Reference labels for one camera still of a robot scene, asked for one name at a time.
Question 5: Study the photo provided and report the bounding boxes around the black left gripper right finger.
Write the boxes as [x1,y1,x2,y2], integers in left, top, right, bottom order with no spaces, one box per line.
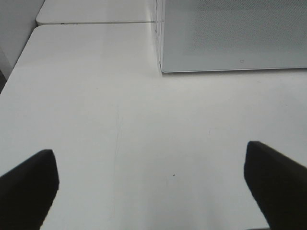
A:
[244,141,307,230]

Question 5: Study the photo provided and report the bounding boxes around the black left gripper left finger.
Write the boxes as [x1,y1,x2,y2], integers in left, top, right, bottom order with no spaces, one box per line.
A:
[0,149,59,230]

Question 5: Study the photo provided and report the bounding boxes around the white microwave door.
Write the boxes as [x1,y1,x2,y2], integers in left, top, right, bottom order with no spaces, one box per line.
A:
[162,0,307,72]

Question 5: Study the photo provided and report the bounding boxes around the white microwave oven body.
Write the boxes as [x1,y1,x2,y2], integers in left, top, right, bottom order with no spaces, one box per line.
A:
[151,0,165,69]

